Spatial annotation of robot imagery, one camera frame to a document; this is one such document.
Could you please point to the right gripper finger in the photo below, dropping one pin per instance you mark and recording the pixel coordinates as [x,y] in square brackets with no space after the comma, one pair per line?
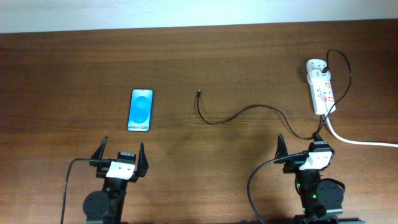
[316,137]
[281,151]

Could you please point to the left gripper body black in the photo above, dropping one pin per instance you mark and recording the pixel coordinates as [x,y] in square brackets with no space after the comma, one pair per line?
[98,172]

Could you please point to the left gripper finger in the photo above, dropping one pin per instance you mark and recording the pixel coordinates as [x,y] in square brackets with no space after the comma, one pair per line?
[142,165]
[98,154]

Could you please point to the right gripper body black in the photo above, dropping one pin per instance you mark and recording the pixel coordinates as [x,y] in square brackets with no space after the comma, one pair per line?
[290,167]

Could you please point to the blue Galaxy smartphone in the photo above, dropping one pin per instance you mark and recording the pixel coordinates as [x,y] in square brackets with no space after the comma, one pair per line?
[140,110]

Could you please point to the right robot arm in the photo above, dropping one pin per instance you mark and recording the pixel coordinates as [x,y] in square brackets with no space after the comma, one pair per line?
[321,199]

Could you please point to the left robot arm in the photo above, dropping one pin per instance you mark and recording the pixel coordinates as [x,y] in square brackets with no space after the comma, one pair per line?
[106,205]

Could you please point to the white USB charger adapter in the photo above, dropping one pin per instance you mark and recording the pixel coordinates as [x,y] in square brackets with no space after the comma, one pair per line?
[315,71]

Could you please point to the white power strip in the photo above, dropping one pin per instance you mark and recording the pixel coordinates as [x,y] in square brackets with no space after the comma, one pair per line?
[322,98]

